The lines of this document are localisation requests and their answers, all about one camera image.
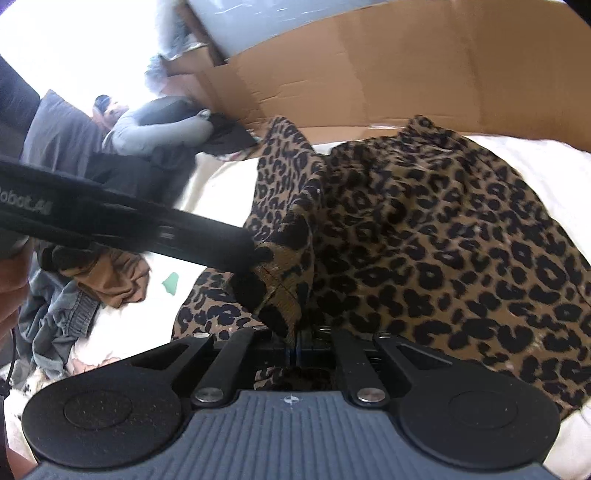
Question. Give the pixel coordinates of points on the brown garment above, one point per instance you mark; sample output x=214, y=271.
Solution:
x=115, y=281

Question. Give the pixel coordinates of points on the small black cloth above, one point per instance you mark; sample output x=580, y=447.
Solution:
x=226, y=136

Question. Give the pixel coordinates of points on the grey denim garment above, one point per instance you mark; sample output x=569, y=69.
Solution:
x=55, y=323

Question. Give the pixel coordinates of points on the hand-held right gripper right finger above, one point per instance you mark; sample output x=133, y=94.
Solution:
x=351, y=355

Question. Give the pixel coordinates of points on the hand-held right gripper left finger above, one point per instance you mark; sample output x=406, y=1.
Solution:
x=240, y=346

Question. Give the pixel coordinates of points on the dark grey pillow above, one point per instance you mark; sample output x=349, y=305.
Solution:
x=55, y=129

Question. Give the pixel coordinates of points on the grey mattress panel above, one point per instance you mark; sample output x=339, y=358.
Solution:
x=254, y=23

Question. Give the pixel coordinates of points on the grey neck pillow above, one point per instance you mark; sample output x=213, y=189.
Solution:
x=152, y=129

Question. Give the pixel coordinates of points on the leopard print garment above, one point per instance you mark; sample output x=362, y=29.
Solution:
x=415, y=230

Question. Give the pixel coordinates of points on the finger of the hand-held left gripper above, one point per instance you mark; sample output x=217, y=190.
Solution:
x=207, y=240

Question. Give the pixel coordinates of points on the folded cardboard sheet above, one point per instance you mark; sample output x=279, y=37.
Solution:
x=392, y=69

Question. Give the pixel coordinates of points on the small doll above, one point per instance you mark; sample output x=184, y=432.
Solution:
x=113, y=113

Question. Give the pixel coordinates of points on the person's left hand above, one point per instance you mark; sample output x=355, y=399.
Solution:
x=14, y=286

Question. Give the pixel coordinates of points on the cream printed blanket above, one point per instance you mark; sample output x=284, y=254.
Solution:
x=221, y=184

